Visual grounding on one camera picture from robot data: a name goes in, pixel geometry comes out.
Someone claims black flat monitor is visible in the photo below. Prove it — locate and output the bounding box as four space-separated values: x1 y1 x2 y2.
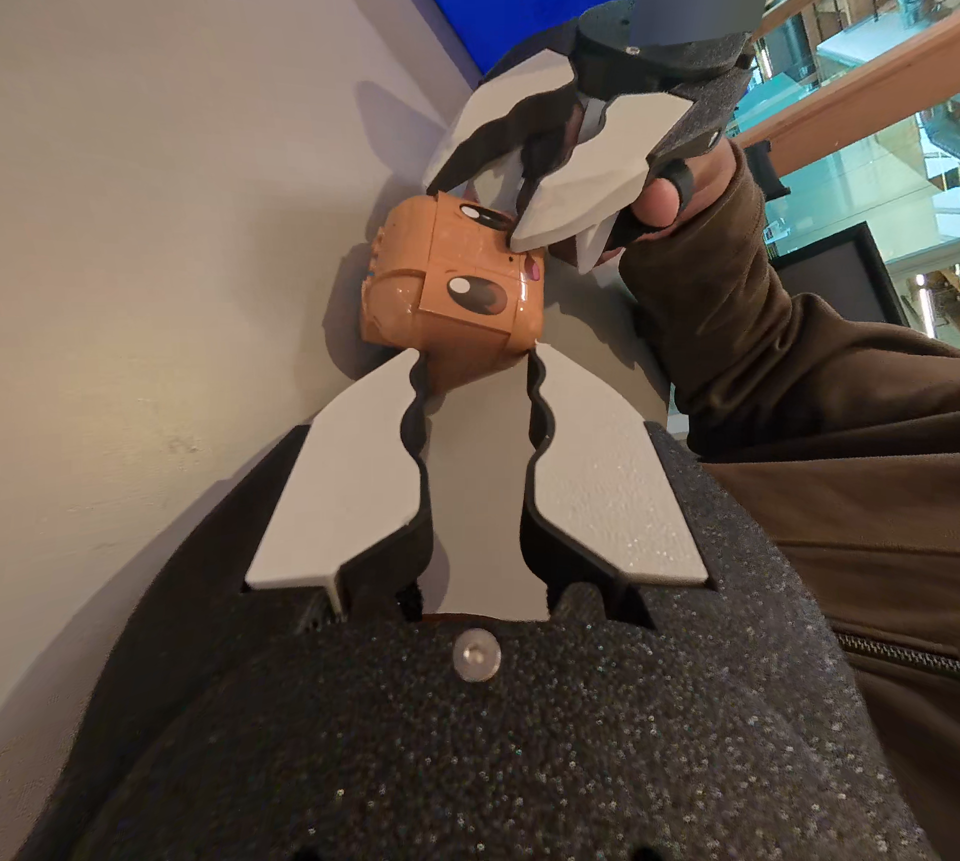
767 222 914 331

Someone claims brown lego head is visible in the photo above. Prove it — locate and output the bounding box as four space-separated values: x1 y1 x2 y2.
360 192 547 395

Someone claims person's brown zip jacket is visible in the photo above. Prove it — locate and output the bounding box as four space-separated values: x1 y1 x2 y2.
697 411 960 843

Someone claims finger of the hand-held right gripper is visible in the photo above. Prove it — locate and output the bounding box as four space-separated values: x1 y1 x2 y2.
423 48 579 221
510 90 696 255

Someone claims wooden beam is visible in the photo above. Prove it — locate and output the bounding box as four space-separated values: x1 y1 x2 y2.
733 28 960 177

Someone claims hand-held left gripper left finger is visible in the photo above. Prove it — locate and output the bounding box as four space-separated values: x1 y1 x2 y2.
243 348 436 594

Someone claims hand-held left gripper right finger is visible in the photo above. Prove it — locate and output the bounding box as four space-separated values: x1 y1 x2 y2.
519 343 711 590

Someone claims person's right hand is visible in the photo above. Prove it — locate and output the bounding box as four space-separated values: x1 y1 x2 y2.
546 139 741 264

